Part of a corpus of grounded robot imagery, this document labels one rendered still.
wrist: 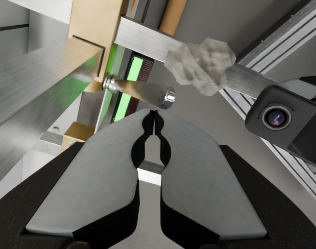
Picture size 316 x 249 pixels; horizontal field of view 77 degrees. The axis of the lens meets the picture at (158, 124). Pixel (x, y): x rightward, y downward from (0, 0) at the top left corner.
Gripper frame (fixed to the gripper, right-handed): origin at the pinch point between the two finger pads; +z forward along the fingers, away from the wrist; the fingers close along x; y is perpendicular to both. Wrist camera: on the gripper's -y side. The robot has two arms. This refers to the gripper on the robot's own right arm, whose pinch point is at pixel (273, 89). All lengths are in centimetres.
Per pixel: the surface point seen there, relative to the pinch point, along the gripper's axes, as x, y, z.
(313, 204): -83, 152, 83
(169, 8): 4, -16, 76
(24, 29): -11, -46, 19
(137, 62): -6.9, -20.8, 12.3
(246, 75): 0.8, -6.9, -3.5
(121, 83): -4.5, -21.3, -7.5
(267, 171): -66, 93, 83
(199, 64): 0.2, -13.7, -5.5
